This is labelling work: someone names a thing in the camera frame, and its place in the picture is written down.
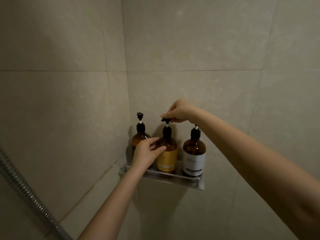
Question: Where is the person's right hand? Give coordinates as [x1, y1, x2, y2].
[160, 98, 200, 124]

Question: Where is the person's left hand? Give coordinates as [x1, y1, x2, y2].
[132, 137, 167, 172]

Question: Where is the amber bottle black label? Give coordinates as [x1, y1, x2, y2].
[131, 112, 152, 154]

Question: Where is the amber bottle yellow label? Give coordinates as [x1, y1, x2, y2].
[155, 118, 178, 174]

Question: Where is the metal shower shelf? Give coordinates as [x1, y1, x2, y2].
[119, 147, 205, 191]

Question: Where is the amber bottle white label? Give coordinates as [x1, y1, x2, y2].
[182, 125, 207, 177]

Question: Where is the person's right forearm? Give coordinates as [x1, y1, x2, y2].
[194, 107, 320, 240]

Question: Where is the person's left forearm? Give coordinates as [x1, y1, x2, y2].
[77, 163, 149, 240]

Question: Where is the metal shower hose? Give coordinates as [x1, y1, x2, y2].
[0, 147, 73, 240]

